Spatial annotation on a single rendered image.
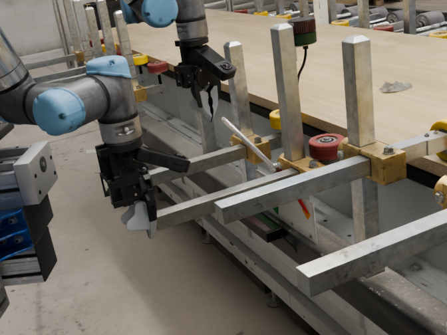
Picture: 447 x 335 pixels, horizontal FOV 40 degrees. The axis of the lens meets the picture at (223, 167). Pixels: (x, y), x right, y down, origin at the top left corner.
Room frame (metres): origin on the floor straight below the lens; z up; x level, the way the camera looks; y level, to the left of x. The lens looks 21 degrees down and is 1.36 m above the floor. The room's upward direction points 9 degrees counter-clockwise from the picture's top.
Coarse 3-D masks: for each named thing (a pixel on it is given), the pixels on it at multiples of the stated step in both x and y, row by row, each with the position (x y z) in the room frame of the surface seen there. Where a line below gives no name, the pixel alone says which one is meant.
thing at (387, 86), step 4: (384, 84) 1.59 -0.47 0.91; (388, 84) 1.58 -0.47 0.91; (392, 84) 1.58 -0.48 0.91; (396, 84) 1.57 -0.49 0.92; (400, 84) 1.56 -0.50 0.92; (404, 84) 1.57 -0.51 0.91; (408, 84) 1.57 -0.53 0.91; (380, 88) 1.59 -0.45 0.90; (384, 88) 1.58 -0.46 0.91; (388, 88) 1.55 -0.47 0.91; (392, 88) 1.55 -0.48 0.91; (396, 88) 1.55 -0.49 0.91; (400, 88) 1.55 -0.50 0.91; (404, 88) 1.55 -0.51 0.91; (408, 88) 1.56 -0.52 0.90
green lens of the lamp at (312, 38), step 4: (316, 32) 1.27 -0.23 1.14; (296, 36) 1.25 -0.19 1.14; (300, 36) 1.25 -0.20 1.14; (304, 36) 1.25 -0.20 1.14; (308, 36) 1.25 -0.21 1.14; (312, 36) 1.26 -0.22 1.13; (316, 36) 1.27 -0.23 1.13; (296, 40) 1.26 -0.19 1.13; (300, 40) 1.25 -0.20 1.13; (304, 40) 1.25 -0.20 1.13; (308, 40) 1.25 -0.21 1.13; (312, 40) 1.25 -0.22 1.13; (316, 40) 1.27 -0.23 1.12; (296, 44) 1.26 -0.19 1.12; (300, 44) 1.25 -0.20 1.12; (304, 44) 1.25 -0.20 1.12; (308, 44) 1.25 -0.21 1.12
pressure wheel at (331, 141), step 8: (320, 136) 1.27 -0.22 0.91; (328, 136) 1.25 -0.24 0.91; (336, 136) 1.26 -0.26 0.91; (312, 144) 1.23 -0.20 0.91; (320, 144) 1.22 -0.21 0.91; (328, 144) 1.21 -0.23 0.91; (336, 144) 1.21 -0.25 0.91; (312, 152) 1.23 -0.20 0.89; (320, 152) 1.21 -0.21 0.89; (328, 152) 1.21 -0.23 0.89; (336, 152) 1.21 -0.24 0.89; (328, 160) 1.24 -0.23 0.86
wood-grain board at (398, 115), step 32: (128, 32) 3.48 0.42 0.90; (160, 32) 3.30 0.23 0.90; (224, 32) 2.98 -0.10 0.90; (256, 32) 2.84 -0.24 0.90; (320, 32) 2.59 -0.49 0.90; (352, 32) 2.49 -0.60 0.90; (384, 32) 2.38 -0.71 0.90; (256, 64) 2.14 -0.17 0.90; (320, 64) 1.99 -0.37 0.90; (384, 64) 1.86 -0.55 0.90; (416, 64) 1.80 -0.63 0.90; (256, 96) 1.72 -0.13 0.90; (320, 96) 1.61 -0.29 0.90; (384, 96) 1.52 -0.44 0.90; (416, 96) 1.48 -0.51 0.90; (320, 128) 1.42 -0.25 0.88; (384, 128) 1.28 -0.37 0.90; (416, 128) 1.25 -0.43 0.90; (416, 160) 1.10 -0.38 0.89
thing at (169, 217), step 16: (320, 160) 1.24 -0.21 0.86; (336, 160) 1.24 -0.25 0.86; (272, 176) 1.20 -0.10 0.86; (288, 176) 1.19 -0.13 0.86; (224, 192) 1.15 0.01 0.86; (240, 192) 1.15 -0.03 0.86; (176, 208) 1.11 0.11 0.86; (192, 208) 1.11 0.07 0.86; (208, 208) 1.12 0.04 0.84; (160, 224) 1.08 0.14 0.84; (176, 224) 1.09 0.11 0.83
